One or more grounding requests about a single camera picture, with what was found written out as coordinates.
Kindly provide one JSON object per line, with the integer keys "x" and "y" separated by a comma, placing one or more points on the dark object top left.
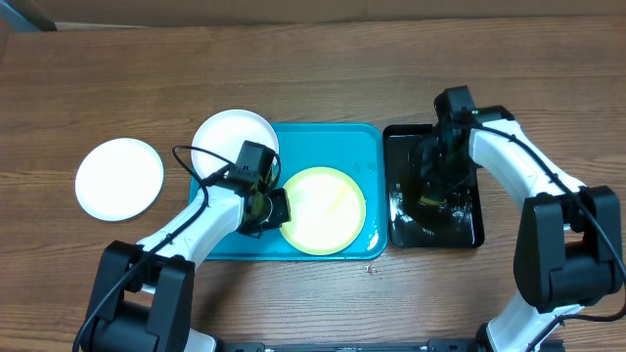
{"x": 25, "y": 15}

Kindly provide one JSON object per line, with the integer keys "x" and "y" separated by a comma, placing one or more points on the teal plastic tray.
{"x": 352, "y": 148}

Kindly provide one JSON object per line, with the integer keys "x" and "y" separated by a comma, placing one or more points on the small debris on table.
{"x": 370, "y": 268}

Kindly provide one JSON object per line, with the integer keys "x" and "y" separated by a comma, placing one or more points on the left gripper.
{"x": 282, "y": 214}

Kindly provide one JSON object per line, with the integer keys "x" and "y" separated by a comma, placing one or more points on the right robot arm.
{"x": 568, "y": 252}

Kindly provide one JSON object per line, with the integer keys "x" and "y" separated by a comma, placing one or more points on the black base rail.
{"x": 433, "y": 345}

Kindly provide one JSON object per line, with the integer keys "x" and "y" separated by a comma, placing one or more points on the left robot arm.
{"x": 143, "y": 293}

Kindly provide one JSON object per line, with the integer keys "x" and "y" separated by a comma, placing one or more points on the black tray with water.
{"x": 456, "y": 223}

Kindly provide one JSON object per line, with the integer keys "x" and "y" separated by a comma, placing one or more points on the green yellow sponge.
{"x": 433, "y": 200}

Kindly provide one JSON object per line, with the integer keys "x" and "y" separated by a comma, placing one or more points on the yellow plate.
{"x": 327, "y": 210}

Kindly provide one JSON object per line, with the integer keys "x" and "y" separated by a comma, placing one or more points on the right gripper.
{"x": 434, "y": 178}

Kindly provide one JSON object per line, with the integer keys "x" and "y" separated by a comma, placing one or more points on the white plate with sauce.
{"x": 224, "y": 134}

